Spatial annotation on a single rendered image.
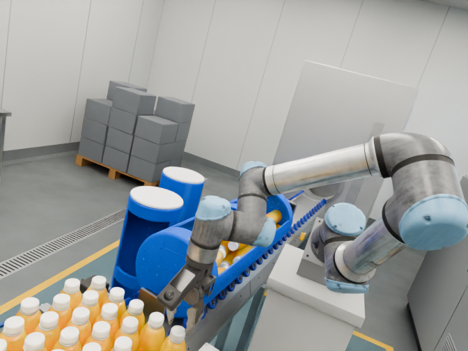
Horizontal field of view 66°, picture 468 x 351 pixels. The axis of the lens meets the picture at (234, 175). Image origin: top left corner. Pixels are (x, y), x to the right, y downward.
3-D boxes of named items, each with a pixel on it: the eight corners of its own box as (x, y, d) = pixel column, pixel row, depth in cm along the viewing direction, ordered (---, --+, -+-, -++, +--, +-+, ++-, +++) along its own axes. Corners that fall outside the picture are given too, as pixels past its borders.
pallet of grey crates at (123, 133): (177, 182, 539) (196, 104, 507) (149, 193, 464) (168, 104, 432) (111, 156, 568) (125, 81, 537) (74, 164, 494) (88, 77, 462)
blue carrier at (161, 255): (285, 247, 189) (299, 197, 182) (198, 334, 111) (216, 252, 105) (238, 229, 200) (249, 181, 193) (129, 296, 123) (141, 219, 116)
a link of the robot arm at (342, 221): (354, 217, 120) (365, 198, 108) (358, 256, 113) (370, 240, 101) (318, 215, 121) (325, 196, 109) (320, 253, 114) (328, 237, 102)
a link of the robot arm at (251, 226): (278, 200, 89) (235, 191, 87) (277, 243, 83) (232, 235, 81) (267, 213, 96) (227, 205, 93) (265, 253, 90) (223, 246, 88)
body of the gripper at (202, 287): (212, 296, 94) (223, 256, 91) (194, 311, 87) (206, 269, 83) (188, 283, 97) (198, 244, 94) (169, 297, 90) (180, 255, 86)
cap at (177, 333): (187, 334, 93) (189, 329, 93) (179, 342, 90) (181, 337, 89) (175, 327, 94) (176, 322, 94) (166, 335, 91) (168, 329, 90)
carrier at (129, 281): (102, 315, 219) (100, 352, 194) (128, 184, 196) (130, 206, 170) (148, 316, 230) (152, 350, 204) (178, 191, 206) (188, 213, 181)
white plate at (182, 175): (212, 179, 243) (212, 180, 244) (180, 165, 254) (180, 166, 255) (188, 184, 219) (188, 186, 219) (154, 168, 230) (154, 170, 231)
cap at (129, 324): (122, 331, 88) (123, 325, 88) (121, 320, 91) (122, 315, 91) (138, 331, 89) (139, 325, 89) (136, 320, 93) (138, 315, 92)
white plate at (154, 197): (129, 182, 195) (129, 184, 196) (131, 203, 171) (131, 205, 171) (178, 189, 206) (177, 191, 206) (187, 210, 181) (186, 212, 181)
